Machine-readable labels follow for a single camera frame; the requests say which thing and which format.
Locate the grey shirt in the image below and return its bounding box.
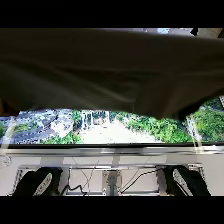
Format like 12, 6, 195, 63
0, 28, 224, 122

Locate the silver frame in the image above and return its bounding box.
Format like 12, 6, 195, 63
0, 143, 224, 197

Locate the black cable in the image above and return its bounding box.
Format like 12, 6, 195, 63
119, 167, 162, 195
59, 159, 101, 197

